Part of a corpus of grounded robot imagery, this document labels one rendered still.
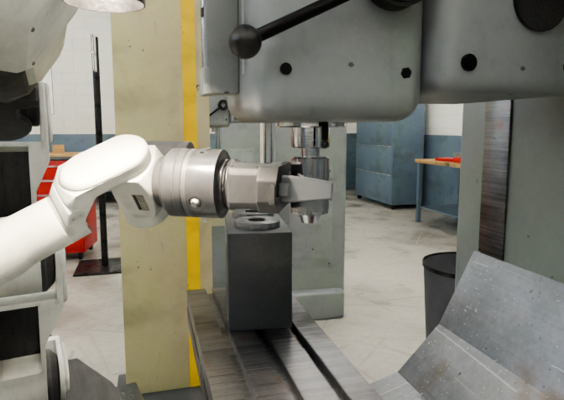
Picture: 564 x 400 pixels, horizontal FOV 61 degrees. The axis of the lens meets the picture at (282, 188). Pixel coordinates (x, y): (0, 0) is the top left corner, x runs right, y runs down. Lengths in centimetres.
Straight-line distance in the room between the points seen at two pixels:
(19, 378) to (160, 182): 81
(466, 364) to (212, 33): 62
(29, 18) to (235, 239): 47
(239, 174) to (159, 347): 199
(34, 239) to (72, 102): 905
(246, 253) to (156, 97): 148
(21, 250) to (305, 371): 44
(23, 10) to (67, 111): 886
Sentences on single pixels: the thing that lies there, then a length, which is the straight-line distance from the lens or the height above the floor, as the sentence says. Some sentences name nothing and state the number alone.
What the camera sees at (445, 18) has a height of 141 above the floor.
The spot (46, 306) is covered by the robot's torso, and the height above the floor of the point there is 92.
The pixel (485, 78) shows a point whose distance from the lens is 56.
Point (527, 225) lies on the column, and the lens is 84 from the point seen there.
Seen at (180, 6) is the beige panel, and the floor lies 184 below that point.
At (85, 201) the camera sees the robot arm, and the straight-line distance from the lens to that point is 61.
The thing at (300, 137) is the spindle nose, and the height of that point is 129.
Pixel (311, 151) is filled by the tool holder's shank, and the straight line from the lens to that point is 58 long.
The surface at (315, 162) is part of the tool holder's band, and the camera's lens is 57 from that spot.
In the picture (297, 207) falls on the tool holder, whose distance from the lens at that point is 58.
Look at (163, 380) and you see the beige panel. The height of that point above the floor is 9.
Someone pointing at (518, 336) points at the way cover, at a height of 100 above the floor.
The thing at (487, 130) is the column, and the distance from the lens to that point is 90.
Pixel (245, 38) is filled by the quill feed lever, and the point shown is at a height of 138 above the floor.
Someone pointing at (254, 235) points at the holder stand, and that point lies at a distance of 89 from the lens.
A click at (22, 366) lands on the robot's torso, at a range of 133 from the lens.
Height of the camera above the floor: 130
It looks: 7 degrees down
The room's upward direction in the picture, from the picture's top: straight up
